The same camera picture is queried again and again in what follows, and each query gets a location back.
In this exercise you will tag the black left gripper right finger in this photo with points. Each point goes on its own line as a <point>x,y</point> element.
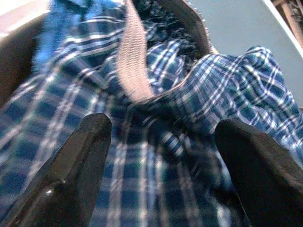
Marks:
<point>265,177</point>

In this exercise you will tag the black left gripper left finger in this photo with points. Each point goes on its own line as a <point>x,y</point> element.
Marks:
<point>71,177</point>

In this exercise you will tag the blue plaid shirt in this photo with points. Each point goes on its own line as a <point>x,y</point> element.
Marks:
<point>151,165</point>

